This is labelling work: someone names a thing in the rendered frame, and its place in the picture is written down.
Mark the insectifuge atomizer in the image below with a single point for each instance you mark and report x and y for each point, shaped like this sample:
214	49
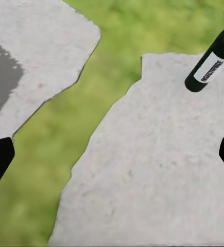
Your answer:
208	67

